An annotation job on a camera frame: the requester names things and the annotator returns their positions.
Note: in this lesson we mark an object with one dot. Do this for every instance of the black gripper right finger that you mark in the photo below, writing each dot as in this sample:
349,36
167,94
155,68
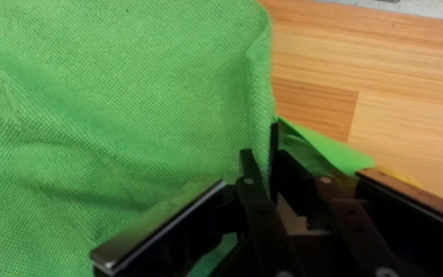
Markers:
344,216

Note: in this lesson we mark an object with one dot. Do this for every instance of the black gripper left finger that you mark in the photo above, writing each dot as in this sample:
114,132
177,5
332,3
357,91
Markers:
257,216

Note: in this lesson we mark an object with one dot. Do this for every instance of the green microfibre cloth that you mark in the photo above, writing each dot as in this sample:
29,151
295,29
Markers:
118,102

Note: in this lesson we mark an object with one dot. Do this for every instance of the grey wood backdrop panel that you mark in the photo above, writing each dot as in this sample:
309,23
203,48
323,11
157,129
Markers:
410,8

